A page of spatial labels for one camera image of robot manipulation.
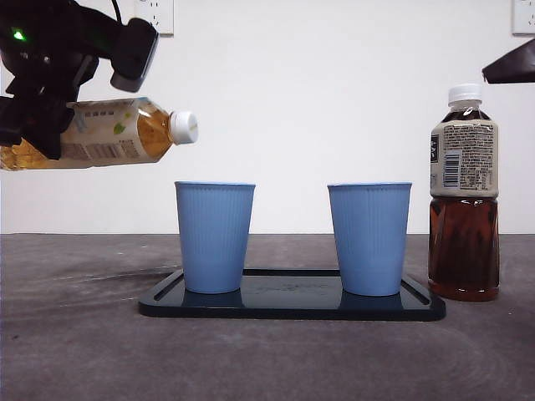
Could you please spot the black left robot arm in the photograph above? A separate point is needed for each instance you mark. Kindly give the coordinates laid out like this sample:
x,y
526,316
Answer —
x,y
42,46

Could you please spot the jasmine tea bottle white label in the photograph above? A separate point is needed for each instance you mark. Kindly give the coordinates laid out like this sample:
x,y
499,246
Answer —
x,y
125,133

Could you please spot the blue ribbed plastic cup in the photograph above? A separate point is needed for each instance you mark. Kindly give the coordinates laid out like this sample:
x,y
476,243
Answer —
x,y
370,238
214,238

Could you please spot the dark blue rectangular tray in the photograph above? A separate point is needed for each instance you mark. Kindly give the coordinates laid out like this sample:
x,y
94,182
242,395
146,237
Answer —
x,y
288,303

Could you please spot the dark tea bottle beige label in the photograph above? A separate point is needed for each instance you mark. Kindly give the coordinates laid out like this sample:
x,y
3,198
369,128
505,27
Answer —
x,y
464,250

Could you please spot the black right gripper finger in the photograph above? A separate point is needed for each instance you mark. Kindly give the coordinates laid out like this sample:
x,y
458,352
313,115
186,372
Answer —
x,y
516,67

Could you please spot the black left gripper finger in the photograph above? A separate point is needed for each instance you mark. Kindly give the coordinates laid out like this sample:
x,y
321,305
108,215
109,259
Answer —
x,y
48,125

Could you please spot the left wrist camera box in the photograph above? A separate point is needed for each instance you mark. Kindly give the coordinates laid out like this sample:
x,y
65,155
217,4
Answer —
x,y
134,54

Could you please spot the white wall socket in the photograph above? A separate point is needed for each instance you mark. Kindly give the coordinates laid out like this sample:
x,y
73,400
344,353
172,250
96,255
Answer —
x,y
165,12
524,16

